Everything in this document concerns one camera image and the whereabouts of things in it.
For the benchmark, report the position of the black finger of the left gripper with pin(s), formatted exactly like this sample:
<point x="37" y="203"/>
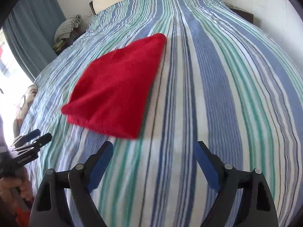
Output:
<point x="23" y="139"/>
<point x="37" y="144"/>

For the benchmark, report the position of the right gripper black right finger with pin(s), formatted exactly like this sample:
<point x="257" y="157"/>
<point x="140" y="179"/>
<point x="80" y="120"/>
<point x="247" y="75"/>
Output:
<point x="256" y="207"/>

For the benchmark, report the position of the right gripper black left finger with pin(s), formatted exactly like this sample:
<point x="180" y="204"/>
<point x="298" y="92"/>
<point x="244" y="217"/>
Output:
<point x="50" y="207"/>

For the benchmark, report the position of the red knit sweater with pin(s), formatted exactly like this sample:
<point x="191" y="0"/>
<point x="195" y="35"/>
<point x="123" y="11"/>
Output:
<point x="111" y="94"/>

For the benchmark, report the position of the grey striped clothes pile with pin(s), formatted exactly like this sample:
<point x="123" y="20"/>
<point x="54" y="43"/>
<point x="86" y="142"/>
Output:
<point x="65" y="29"/>

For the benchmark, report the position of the person's left hand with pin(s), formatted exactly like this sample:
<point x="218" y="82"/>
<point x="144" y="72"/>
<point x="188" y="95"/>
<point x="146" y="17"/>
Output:
<point x="24" y="185"/>

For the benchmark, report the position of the patterned white pillow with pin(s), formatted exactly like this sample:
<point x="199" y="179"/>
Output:
<point x="24" y="106"/>

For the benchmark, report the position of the blue window curtain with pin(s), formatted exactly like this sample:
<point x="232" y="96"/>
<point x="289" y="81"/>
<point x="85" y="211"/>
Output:
<point x="29" y="31"/>

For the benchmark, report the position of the striped blue green bedspread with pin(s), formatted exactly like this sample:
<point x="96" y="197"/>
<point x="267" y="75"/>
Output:
<point x="221" y="80"/>

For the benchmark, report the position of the dark wooden nightstand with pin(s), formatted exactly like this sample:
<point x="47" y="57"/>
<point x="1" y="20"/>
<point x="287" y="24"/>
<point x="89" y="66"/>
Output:
<point x="242" y="13"/>

